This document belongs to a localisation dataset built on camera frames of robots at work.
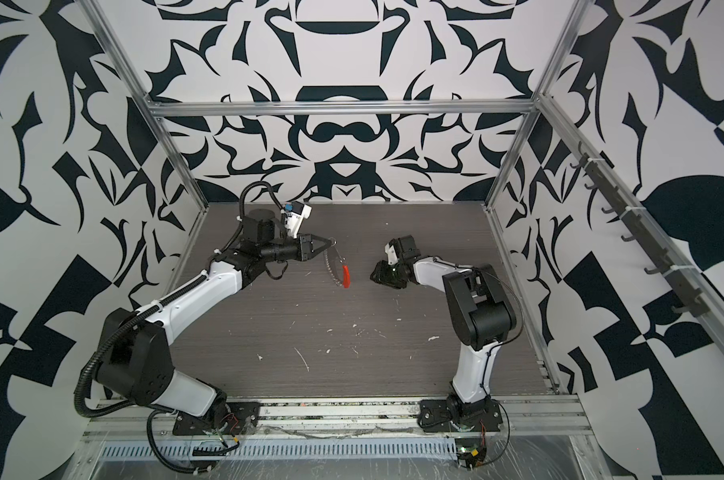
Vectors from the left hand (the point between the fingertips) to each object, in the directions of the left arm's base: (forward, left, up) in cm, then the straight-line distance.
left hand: (333, 237), depth 78 cm
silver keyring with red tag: (-4, 0, -5) cm, 7 cm away
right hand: (+2, -13, -22) cm, 26 cm away
